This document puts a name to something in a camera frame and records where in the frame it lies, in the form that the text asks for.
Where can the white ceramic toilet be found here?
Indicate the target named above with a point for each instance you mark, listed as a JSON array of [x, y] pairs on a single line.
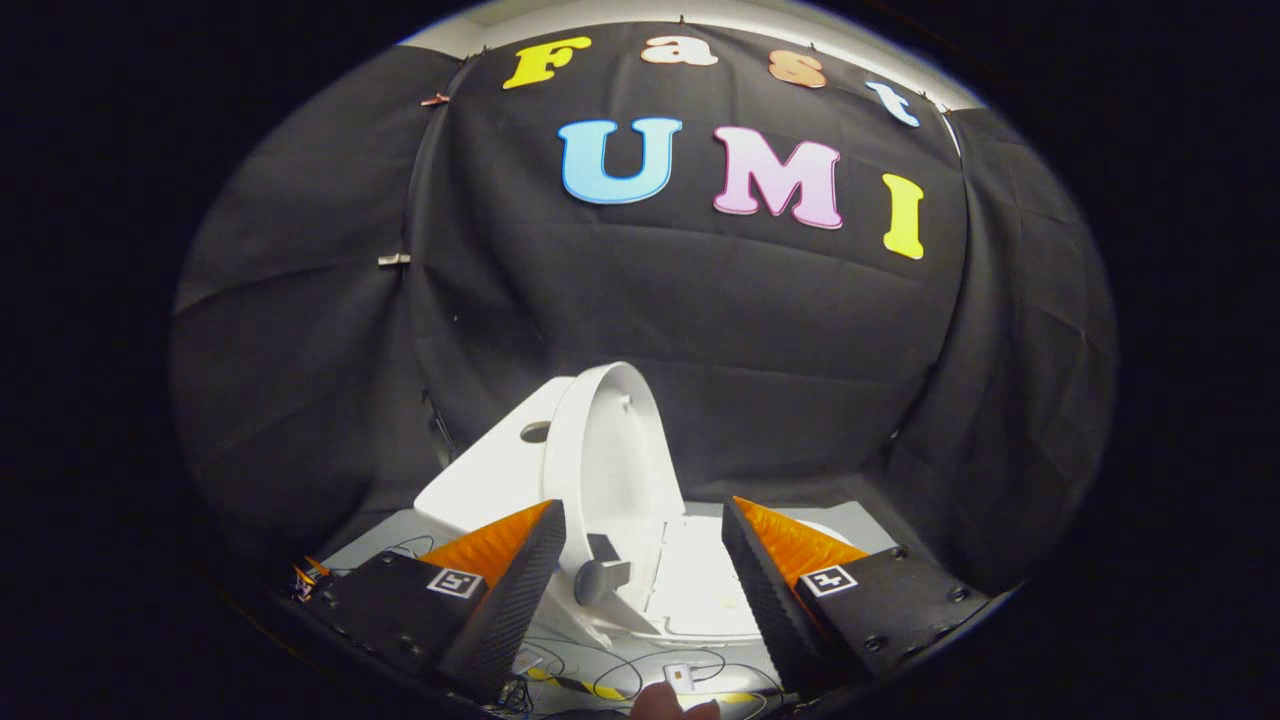
[[490, 480]]

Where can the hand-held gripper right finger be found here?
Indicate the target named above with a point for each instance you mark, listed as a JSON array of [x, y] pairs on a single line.
[[765, 590]]

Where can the silver metal clip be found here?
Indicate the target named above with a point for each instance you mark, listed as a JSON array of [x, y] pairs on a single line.
[[394, 259]]

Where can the yellow black striped tape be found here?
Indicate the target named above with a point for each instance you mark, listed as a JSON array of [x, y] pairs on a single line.
[[605, 691]]

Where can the black backdrop cloth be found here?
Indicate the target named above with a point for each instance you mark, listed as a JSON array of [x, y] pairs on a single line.
[[750, 350]]

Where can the small grey box device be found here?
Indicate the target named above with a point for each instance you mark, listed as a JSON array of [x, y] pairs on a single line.
[[680, 676]]

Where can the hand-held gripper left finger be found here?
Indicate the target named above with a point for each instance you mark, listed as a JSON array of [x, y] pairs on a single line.
[[515, 600]]

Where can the white toilet lid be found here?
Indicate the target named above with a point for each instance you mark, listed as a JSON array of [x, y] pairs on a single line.
[[615, 470]]

